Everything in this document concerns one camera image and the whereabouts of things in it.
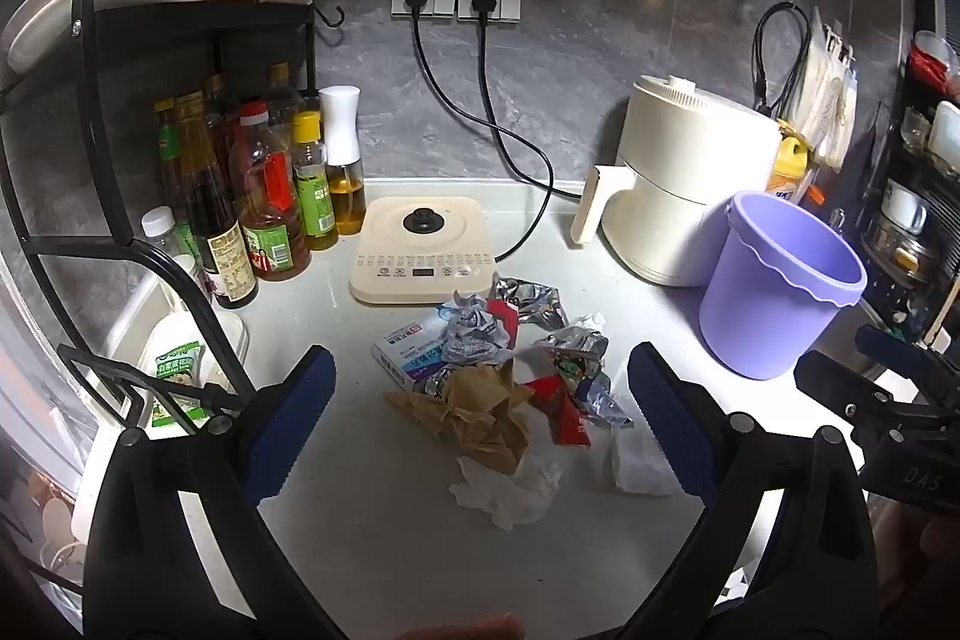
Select small silver wrapper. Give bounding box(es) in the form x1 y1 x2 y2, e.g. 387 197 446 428
580 377 636 429

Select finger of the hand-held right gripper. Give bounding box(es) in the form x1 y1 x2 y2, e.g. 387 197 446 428
795 351 899 417
856 325 960 397

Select cream air fryer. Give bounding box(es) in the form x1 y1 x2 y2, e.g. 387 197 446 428
571 74 783 289

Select red plastic bag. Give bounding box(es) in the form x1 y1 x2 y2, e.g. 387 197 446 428
907 47 959 88

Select dark glass bottle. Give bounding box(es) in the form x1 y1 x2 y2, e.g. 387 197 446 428
202 74 237 176

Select wooden board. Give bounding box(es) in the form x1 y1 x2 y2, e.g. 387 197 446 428
926 280 960 350

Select hanging black cable loop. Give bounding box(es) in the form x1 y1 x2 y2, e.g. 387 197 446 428
751 2 812 118

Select green printed packet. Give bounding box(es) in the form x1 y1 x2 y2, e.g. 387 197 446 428
151 340 209 428

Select cream induction cooker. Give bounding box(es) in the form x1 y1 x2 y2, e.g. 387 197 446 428
349 195 502 306

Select white tissue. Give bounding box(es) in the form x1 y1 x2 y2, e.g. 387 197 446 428
448 455 563 532
609 428 681 498

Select person's right hand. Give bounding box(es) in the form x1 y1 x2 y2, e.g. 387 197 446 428
874 506 960 615

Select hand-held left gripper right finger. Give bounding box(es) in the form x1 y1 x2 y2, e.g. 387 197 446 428
615 342 878 640

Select black metal kitchen rack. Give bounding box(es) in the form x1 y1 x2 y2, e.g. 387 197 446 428
0 0 346 596

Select white enamel mug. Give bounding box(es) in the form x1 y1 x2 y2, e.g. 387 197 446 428
880 182 929 234

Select clear bottle white cap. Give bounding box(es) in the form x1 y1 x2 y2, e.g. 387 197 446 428
140 206 197 292

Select white top oil sprayer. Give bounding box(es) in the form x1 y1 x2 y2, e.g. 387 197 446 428
319 85 368 237

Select white plastic tub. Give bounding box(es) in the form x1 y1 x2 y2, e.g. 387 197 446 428
145 306 251 405

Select silver blue wrapper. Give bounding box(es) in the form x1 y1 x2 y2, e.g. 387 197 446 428
437 297 520 365

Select hanging chopstick bags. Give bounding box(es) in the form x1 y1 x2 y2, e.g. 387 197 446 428
784 8 861 174

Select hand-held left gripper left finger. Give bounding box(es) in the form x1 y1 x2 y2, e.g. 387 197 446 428
82 344 338 640

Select purple plastic bucket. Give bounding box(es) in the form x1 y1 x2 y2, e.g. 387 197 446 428
699 190 869 381

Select brown paper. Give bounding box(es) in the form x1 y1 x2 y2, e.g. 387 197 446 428
384 361 533 477

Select yellow detergent bottle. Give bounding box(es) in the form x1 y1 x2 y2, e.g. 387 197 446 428
765 136 816 208

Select blue white medicine box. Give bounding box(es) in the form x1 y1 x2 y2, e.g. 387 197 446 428
373 308 485 395

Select red label sauce bottle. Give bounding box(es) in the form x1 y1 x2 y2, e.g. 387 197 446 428
228 101 313 283

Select silver foil wrapper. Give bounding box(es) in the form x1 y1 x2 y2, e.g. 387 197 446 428
486 276 572 335

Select white plastic container lid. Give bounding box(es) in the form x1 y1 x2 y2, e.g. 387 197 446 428
926 100 960 178

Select yellow cap green label bottle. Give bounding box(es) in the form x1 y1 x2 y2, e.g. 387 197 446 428
290 110 341 253

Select red snack wrapper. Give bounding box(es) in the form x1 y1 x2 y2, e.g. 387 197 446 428
523 374 595 447

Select glass cup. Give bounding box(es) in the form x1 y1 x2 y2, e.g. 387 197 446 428
900 106 932 155

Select amber bottle yellow cap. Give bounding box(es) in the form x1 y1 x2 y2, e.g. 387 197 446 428
153 98 190 221

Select dark soy sauce bottle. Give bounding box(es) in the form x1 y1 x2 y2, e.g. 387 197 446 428
174 91 260 310

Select silver wrapper red green print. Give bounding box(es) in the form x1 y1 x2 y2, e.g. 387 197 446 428
534 323 610 387

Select black dish rack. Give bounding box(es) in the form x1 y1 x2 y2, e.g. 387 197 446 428
861 0 960 348

